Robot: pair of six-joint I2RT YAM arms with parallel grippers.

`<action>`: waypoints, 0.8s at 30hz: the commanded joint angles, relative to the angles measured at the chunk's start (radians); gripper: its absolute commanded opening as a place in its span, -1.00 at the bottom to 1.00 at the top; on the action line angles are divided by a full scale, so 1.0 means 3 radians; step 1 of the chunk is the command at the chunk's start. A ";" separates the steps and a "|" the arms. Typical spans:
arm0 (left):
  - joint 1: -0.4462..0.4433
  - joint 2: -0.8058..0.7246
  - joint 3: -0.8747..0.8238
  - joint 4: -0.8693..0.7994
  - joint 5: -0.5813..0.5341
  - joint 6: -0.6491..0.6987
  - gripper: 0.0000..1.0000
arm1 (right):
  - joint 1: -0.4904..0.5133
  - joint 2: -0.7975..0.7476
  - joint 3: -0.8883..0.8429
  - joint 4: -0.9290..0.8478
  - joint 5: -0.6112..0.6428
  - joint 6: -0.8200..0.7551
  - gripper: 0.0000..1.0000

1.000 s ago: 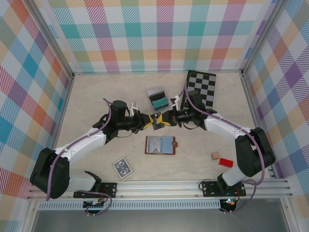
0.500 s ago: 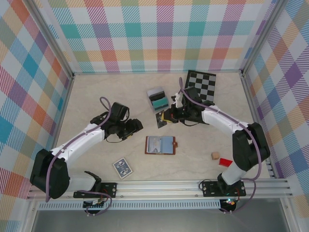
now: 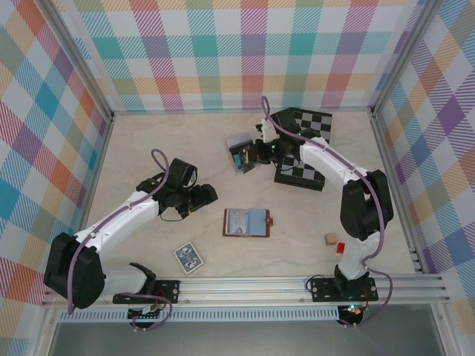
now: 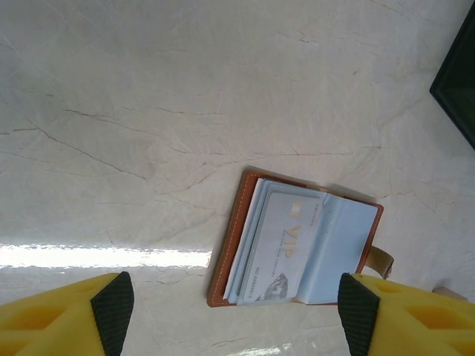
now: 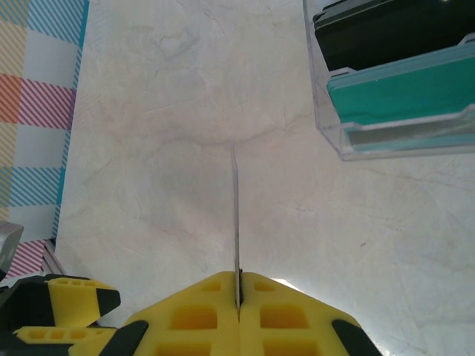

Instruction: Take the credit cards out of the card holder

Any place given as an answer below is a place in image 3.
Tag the aluminium back rail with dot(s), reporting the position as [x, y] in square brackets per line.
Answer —
[167, 111]

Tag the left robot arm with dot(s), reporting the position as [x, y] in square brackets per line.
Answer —
[111, 222]

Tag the red block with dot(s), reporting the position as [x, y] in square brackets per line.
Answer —
[341, 248]

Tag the aluminium frame post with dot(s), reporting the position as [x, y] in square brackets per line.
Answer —
[83, 63]
[403, 55]

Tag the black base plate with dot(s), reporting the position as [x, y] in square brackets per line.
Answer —
[168, 291]
[323, 291]

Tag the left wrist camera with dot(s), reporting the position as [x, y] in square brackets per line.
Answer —
[266, 130]

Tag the aluminium side rail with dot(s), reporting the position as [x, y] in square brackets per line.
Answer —
[391, 167]
[97, 174]

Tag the right controller board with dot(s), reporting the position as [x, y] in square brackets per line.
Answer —
[352, 310]

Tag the controller board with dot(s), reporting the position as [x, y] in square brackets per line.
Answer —
[148, 310]
[352, 310]

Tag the black credit card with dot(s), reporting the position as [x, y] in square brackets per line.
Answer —
[246, 168]

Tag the teal card with dark stripe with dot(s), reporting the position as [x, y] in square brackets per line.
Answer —
[236, 159]

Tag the black grey chessboard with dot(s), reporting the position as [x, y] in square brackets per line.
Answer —
[315, 122]

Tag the clear plastic card tray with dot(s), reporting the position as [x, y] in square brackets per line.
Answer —
[235, 146]

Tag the small wooden cube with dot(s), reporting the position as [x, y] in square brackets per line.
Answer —
[331, 239]

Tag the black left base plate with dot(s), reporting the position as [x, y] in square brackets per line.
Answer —
[168, 291]

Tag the blue playing card deck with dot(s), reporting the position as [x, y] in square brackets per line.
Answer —
[188, 258]

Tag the brown leather card holder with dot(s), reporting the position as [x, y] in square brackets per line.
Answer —
[248, 222]

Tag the left controller board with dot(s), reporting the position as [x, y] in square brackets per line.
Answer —
[148, 310]

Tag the landscape photo card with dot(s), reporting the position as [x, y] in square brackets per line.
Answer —
[237, 221]

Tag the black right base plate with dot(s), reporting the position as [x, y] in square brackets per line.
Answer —
[323, 291]

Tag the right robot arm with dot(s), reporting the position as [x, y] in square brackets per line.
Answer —
[365, 207]

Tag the aluminium front rail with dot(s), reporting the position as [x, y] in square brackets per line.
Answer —
[241, 291]

